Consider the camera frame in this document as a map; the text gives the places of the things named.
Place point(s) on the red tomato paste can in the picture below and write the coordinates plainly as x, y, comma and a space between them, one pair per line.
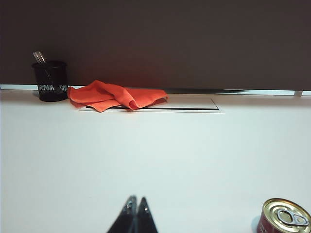
269, 219

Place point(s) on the dark monitor stand base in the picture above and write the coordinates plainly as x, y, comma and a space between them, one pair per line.
209, 91

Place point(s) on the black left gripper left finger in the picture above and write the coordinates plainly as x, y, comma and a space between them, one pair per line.
125, 222

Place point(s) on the black mesh pen holder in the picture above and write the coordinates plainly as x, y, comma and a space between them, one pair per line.
52, 82

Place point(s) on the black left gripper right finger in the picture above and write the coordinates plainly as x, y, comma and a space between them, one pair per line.
145, 221

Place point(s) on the clear plastic pen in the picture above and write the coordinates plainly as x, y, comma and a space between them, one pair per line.
40, 57

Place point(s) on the grey desk divider panel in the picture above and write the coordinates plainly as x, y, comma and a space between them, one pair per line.
170, 41

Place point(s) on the orange cloth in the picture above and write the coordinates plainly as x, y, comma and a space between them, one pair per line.
114, 95

